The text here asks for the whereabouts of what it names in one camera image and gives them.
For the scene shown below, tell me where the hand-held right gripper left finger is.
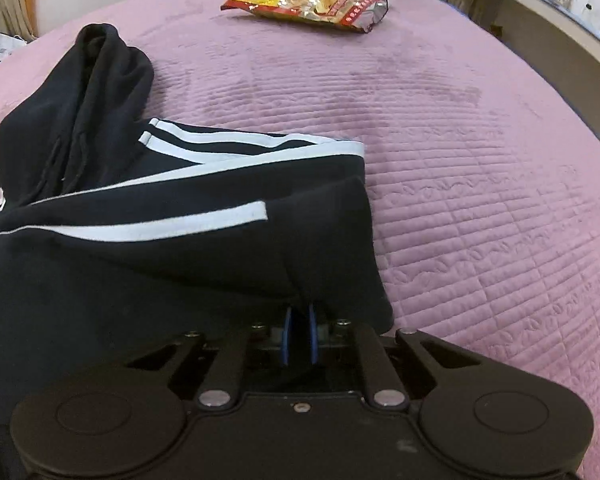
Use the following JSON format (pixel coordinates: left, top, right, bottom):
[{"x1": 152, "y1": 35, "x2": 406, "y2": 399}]
[{"x1": 124, "y1": 306, "x2": 301, "y2": 409}]

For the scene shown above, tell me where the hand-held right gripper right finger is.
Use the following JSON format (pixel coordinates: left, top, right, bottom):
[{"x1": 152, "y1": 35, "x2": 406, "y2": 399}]
[{"x1": 305, "y1": 302, "x2": 487, "y2": 411}]

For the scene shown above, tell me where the black white-striped hooded jacket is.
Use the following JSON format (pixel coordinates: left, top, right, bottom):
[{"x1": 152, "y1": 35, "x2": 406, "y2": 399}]
[{"x1": 0, "y1": 22, "x2": 395, "y2": 428}]

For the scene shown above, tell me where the pink quilted bed cover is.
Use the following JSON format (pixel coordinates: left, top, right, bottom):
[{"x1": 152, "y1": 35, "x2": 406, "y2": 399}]
[{"x1": 0, "y1": 0, "x2": 600, "y2": 480}]

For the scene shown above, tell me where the yellow red snack packet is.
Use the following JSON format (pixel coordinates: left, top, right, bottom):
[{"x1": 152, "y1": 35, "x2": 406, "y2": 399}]
[{"x1": 220, "y1": 0, "x2": 390, "y2": 35}]

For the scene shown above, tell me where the white curved desk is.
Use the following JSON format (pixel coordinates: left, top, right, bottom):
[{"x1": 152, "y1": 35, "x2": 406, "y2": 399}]
[{"x1": 442, "y1": 0, "x2": 600, "y2": 85}]

